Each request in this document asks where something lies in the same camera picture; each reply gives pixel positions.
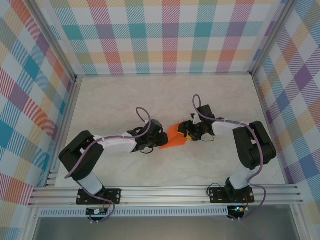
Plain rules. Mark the long aluminium mounting rail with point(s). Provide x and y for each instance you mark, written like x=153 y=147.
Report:
x=162 y=196

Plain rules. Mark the aluminium side rail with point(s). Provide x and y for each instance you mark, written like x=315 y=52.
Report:
x=65 y=125

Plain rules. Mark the grey metal panel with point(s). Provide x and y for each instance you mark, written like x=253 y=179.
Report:
x=162 y=230

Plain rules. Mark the orange cloth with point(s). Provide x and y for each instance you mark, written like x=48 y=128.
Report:
x=175 y=144

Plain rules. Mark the thin aluminium frame rail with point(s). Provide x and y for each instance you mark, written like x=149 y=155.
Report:
x=162 y=74

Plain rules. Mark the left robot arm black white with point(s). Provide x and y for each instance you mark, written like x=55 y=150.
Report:
x=80 y=155

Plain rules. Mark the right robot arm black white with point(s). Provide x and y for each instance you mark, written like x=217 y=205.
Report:
x=255 y=147

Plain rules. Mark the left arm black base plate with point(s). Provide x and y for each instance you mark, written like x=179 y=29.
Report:
x=115 y=196

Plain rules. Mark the aluminium frame post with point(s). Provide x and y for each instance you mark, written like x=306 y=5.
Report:
x=57 y=37
x=269 y=37

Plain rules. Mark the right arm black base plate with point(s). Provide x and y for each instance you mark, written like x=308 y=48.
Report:
x=217 y=195

